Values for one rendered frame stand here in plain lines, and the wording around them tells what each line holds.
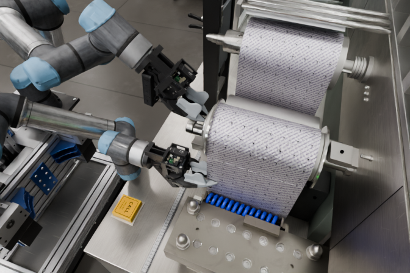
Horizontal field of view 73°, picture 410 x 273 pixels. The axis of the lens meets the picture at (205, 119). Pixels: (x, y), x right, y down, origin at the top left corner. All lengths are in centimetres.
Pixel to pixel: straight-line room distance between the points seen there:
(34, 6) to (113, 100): 172
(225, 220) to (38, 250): 126
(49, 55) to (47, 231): 132
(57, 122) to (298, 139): 68
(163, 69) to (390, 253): 51
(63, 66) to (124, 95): 199
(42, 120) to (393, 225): 85
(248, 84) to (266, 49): 12
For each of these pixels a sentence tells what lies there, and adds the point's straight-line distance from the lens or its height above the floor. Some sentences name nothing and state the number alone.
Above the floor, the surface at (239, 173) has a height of 118.
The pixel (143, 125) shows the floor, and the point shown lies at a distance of 238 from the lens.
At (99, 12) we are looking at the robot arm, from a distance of 65.
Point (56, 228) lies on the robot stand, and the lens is 187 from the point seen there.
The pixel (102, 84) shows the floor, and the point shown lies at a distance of 286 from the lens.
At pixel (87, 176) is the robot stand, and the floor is 21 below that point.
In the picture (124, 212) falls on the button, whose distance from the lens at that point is 96.
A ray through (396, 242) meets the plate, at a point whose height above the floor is 141.
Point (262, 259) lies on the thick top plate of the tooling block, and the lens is 79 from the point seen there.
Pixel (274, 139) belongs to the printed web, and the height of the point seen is 131.
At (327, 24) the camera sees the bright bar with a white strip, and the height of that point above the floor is 144.
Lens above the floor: 178
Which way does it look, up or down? 49 degrees down
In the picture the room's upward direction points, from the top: straight up
